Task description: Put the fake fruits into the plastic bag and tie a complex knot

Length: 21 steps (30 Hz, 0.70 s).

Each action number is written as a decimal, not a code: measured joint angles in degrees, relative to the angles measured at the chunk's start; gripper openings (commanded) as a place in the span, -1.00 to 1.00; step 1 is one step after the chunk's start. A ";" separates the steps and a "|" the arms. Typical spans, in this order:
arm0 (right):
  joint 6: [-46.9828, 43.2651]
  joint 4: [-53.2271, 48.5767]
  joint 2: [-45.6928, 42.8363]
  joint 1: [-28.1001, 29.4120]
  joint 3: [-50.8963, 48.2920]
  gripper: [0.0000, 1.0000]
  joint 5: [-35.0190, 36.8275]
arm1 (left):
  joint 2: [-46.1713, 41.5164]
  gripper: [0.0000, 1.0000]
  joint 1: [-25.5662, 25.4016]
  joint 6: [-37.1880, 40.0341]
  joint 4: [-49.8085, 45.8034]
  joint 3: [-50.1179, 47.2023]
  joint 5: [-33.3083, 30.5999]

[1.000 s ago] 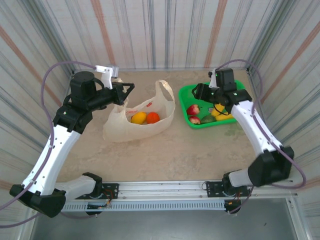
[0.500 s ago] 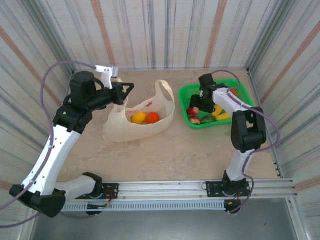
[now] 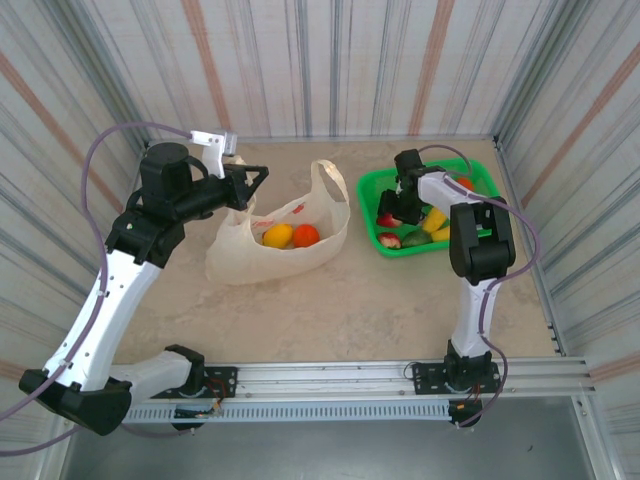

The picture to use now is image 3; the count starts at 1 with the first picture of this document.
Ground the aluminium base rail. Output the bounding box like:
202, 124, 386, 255
102, 355, 597, 400

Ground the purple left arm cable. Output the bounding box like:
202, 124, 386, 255
0, 122, 195, 457

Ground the grey slotted cable duct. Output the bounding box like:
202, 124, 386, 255
121, 401, 454, 425

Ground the plastic bag with orange print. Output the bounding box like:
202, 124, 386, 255
205, 158, 352, 286

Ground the green plastic basket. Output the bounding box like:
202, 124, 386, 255
355, 158, 501, 259

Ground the yellow fake mango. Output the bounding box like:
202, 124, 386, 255
263, 223, 295, 249

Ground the green fake fruit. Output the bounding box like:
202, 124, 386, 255
401, 228, 433, 248

